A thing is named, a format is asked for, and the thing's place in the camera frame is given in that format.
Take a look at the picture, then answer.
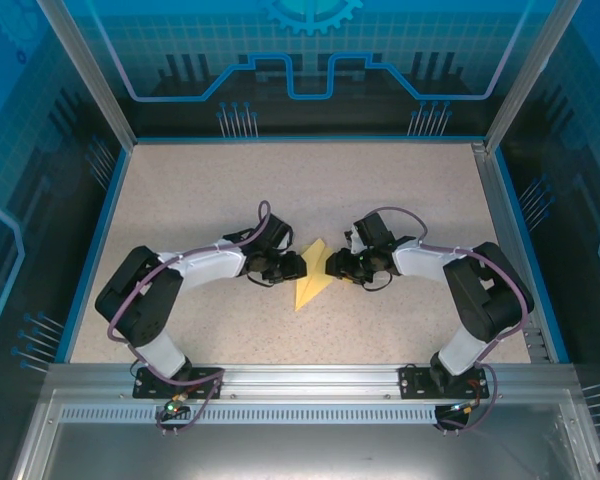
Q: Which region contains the blue table edge strip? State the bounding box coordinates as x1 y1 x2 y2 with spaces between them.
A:
494 147 572 364
54 147 132 365

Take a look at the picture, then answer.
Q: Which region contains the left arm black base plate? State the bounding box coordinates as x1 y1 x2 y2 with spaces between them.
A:
132 366 225 400

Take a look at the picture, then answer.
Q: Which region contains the aluminium side rail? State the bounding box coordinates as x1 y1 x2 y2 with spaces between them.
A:
472 142 554 364

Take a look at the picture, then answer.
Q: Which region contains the grey metal panel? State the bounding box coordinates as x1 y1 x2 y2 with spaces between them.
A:
9 389 600 480

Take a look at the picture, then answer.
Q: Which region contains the cable connector with orange wires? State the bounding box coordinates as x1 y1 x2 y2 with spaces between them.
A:
444 398 483 417

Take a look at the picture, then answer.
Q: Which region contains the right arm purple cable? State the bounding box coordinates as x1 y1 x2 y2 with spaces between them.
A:
374 206 531 436

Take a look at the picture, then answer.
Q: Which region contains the yellow paper sheet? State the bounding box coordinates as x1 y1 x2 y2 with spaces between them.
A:
293 238 351 312

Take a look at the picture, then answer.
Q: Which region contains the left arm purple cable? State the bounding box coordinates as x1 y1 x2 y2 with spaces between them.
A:
108 199 273 437

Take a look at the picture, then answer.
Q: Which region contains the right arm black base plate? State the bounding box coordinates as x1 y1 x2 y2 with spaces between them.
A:
398 364 491 400

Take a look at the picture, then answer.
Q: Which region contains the slotted grey cable duct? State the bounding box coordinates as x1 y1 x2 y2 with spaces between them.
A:
59 405 444 424

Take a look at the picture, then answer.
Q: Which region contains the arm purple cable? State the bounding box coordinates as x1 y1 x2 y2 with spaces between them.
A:
374 206 531 436
108 199 273 437

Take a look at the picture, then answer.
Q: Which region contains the cable connector with green light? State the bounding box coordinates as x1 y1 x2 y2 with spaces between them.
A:
160 393 190 417

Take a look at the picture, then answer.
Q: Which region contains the aluminium frame post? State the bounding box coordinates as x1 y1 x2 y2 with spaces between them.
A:
36 0 139 150
484 0 584 154

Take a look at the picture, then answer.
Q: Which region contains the aluminium mounting rail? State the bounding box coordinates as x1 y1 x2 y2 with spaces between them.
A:
47 363 577 399

